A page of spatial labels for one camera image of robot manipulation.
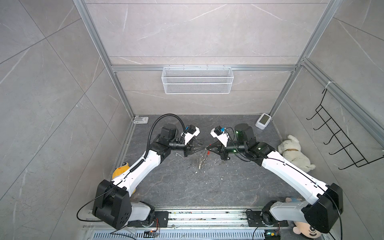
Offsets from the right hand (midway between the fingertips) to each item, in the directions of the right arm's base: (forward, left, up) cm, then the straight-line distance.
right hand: (208, 146), depth 72 cm
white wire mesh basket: (+51, +4, +4) cm, 51 cm away
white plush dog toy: (+7, -53, -18) cm, 56 cm away
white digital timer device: (+35, -46, -22) cm, 61 cm away
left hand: (+2, +3, 0) cm, 3 cm away
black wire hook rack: (-11, -60, +6) cm, 62 cm away
